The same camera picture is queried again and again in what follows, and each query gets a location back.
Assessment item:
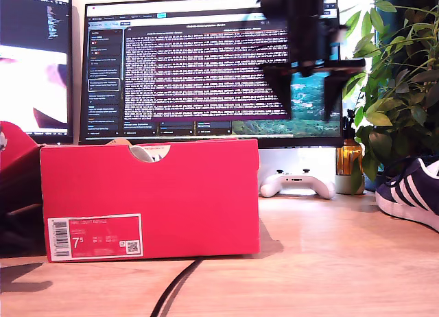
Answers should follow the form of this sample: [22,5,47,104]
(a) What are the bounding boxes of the red shoebox lid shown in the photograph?
[0,120,44,215]

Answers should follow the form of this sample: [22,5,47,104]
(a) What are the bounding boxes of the red cardboard shoebox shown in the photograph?
[39,137,261,263]

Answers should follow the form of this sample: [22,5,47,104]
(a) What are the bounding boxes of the green leafy potted plant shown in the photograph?
[339,0,439,186]

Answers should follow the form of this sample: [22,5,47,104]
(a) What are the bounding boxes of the amber glass pump bottle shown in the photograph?
[336,109,364,176]

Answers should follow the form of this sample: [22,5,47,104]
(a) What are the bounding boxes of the wide black computer monitor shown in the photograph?
[79,0,345,149]

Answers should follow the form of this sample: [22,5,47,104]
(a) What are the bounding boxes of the white game controller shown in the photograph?
[259,169,337,200]

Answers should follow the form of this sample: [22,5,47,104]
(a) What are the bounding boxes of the small pale pot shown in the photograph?
[335,174,366,196]

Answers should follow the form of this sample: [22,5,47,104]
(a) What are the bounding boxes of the dark plant tray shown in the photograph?
[364,174,385,193]

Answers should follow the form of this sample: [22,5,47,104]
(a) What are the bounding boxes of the narrow black computer monitor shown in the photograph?
[0,0,75,145]

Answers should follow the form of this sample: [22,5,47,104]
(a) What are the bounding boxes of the thin black cable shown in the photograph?
[149,258,199,317]
[156,258,205,317]

